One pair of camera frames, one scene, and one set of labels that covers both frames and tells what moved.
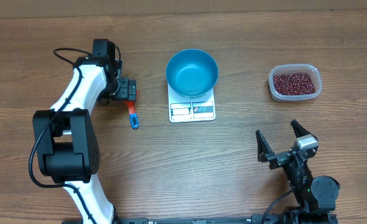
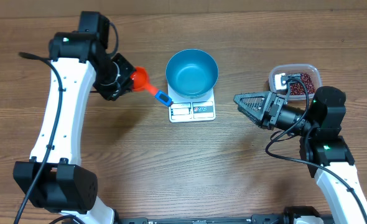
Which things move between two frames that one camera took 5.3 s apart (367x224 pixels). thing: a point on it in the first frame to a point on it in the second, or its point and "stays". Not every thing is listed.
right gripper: (264, 154) to (266, 101)
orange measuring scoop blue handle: (134, 117) to (140, 82)
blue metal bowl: (191, 73) stays
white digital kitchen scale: (183, 109) stays
